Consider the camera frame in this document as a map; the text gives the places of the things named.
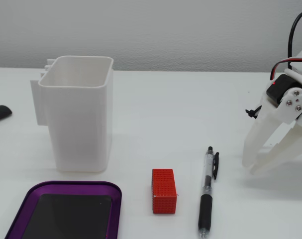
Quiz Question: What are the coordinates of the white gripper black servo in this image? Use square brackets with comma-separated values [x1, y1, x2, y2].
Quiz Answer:
[242, 68, 302, 174]

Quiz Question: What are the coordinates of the red studded rectangular cube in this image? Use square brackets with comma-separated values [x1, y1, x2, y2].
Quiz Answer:
[151, 168, 178, 215]

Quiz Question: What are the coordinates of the white plastic open box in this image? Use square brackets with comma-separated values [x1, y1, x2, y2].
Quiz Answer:
[30, 55, 114, 173]

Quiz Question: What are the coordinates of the black zip tie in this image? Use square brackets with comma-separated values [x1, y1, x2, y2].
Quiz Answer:
[245, 106, 262, 120]

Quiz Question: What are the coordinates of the clear black ballpoint pen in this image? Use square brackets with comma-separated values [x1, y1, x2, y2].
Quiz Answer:
[197, 146, 220, 239]

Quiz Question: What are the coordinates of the purple metal tray black mat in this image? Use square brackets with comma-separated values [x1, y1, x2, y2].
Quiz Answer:
[4, 181, 123, 239]

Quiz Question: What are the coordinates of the black flat rounded object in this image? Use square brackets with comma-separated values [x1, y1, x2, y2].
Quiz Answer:
[0, 105, 13, 124]

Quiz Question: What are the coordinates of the red white black servo wire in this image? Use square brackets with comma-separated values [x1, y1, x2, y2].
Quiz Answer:
[269, 56, 302, 82]

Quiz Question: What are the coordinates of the black power cable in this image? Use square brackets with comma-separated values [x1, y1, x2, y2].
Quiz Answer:
[287, 10, 302, 68]

